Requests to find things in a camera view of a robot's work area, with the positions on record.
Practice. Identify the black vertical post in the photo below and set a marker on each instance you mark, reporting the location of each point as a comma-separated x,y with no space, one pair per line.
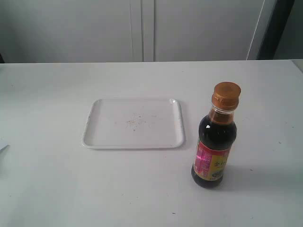
275,29

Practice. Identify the dark soy sauce bottle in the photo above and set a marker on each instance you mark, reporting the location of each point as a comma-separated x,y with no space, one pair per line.
217,132

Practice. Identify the white rectangular plastic tray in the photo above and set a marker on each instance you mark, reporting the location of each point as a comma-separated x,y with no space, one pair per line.
134,123

